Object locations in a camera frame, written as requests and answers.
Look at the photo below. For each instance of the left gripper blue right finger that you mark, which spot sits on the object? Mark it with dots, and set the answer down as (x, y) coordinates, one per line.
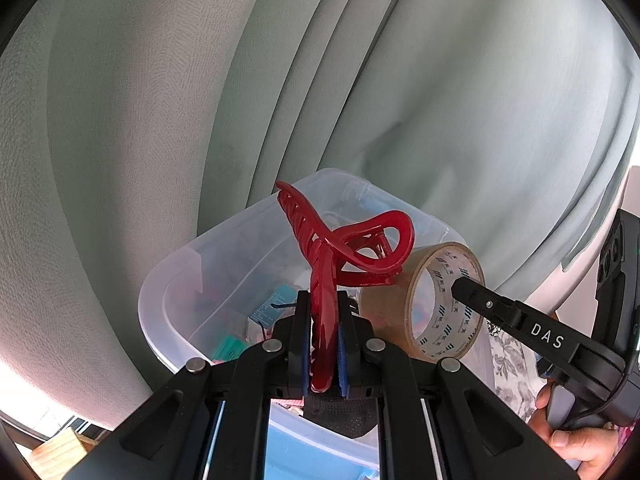
(347, 348)

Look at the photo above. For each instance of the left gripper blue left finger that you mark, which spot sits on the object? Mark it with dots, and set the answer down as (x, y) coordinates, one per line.
(302, 345)

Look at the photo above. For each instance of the small teal box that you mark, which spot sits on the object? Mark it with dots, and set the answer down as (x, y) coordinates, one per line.
(279, 304)

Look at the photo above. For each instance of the brown packing tape roll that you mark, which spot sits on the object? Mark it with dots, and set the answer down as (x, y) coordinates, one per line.
(418, 313)

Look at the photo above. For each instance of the red hair claw clip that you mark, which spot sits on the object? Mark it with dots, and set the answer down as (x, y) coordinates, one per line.
(362, 254)

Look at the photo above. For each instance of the person's right hand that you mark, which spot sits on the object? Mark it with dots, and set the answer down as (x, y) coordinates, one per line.
(595, 448)

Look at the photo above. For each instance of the clear plastic storage bin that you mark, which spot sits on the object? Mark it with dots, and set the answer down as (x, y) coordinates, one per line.
(196, 302)

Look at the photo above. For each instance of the floral tablecloth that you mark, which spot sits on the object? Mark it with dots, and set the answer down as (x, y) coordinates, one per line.
(517, 382)

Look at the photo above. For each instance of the green curtain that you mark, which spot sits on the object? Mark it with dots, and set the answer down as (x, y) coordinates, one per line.
(128, 127)

